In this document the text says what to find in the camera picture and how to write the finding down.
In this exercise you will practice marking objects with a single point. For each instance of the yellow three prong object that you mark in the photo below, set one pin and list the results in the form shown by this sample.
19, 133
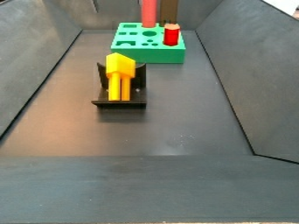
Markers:
121, 73

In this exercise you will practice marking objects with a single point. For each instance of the black curved fixture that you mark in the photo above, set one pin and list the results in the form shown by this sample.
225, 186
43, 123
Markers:
138, 101

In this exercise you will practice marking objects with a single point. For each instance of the green insertion board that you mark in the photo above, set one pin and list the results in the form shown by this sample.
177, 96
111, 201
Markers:
143, 45

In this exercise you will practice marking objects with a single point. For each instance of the red hexagonal peg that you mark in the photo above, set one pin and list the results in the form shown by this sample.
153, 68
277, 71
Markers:
171, 34

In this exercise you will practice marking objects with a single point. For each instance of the pink cylinder peg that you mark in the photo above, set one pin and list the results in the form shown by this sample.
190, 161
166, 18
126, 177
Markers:
149, 13

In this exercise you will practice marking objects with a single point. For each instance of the brown two-legged block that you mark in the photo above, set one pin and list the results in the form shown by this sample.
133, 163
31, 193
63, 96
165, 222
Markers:
169, 12

